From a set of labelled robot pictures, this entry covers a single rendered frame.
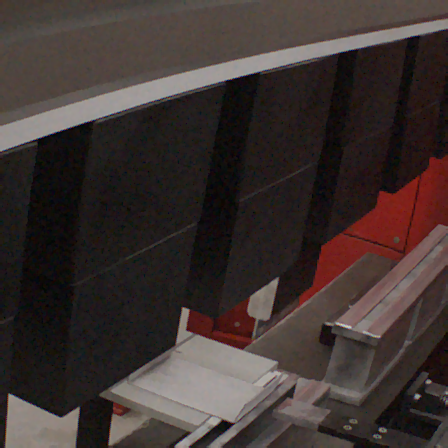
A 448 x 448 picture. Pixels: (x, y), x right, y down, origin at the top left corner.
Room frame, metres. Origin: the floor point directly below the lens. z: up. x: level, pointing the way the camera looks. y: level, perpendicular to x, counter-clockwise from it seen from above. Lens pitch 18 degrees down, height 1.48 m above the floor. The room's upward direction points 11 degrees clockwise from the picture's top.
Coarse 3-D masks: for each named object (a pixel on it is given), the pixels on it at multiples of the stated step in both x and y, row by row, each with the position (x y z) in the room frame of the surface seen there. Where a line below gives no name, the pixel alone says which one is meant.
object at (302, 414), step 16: (288, 400) 0.98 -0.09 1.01; (272, 416) 0.95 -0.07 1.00; (288, 416) 0.95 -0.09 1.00; (304, 416) 0.95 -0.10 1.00; (320, 416) 0.95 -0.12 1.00; (336, 416) 0.96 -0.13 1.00; (336, 432) 0.93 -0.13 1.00; (352, 432) 0.93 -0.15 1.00; (368, 432) 0.93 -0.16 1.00; (384, 432) 0.94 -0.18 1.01; (400, 432) 0.94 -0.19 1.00
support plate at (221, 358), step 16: (192, 352) 1.06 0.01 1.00; (208, 352) 1.06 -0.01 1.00; (224, 352) 1.07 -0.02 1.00; (240, 352) 1.08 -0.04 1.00; (208, 368) 1.03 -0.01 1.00; (224, 368) 1.03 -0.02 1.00; (240, 368) 1.04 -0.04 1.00; (256, 368) 1.05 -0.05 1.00; (272, 368) 1.06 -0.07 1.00; (128, 384) 0.96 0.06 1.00; (112, 400) 0.93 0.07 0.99; (128, 400) 0.93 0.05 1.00; (144, 400) 0.93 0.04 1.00; (160, 400) 0.94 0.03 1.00; (160, 416) 0.92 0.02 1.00; (176, 416) 0.91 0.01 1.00; (192, 416) 0.92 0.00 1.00; (208, 416) 0.93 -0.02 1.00
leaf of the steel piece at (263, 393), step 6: (276, 378) 0.98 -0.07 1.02; (270, 384) 0.97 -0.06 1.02; (276, 384) 0.99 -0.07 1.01; (264, 390) 0.95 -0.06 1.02; (270, 390) 0.98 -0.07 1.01; (258, 396) 0.94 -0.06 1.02; (264, 396) 0.97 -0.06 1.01; (252, 402) 0.94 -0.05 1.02; (258, 402) 0.96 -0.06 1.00; (246, 408) 0.93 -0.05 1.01; (240, 414) 0.92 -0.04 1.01; (234, 420) 0.92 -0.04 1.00
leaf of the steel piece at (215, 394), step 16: (144, 368) 0.99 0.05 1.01; (160, 368) 1.00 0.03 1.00; (176, 368) 1.01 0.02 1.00; (192, 368) 1.02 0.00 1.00; (144, 384) 0.96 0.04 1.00; (160, 384) 0.97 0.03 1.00; (176, 384) 0.97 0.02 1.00; (192, 384) 0.98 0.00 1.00; (208, 384) 0.99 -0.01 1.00; (224, 384) 0.99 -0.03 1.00; (240, 384) 1.00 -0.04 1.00; (176, 400) 0.94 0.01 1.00; (192, 400) 0.95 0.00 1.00; (208, 400) 0.95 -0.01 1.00; (224, 400) 0.96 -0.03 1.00; (240, 400) 0.97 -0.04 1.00; (224, 416) 0.93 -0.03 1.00
